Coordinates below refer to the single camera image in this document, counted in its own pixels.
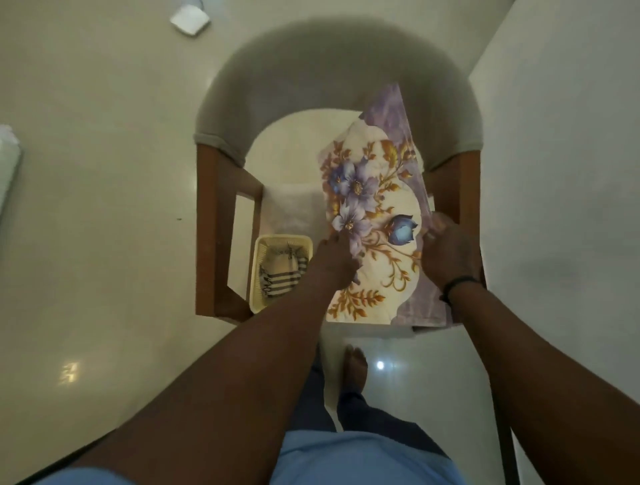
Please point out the white paper sheet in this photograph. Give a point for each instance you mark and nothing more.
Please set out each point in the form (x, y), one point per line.
(190, 20)

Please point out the floral printed paper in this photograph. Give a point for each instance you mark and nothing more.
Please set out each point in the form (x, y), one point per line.
(380, 195)

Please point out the person's right forearm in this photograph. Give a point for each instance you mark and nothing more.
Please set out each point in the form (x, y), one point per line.
(550, 389)

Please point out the black wristband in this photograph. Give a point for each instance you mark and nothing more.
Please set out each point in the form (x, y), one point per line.
(457, 282)

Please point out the person's left hand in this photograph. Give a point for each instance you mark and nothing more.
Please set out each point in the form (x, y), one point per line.
(337, 262)

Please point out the person's dark trousers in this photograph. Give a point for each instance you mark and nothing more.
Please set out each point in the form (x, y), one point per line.
(360, 409)

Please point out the person's right foot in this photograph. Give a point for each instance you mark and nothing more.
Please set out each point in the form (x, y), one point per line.
(356, 370)

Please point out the person's blue shirt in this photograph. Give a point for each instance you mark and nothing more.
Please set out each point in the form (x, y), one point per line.
(360, 459)

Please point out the striped fringed cloth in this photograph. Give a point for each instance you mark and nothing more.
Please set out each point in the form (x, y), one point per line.
(282, 275)

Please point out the pale yellow tray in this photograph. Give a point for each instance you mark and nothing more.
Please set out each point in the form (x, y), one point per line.
(257, 275)

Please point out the wooden armchair with grey seat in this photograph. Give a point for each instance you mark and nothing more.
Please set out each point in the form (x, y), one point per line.
(330, 65)

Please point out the person's right hand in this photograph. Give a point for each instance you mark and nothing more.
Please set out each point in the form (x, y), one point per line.
(450, 255)

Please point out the person's left forearm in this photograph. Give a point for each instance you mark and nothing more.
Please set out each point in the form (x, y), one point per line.
(225, 389)

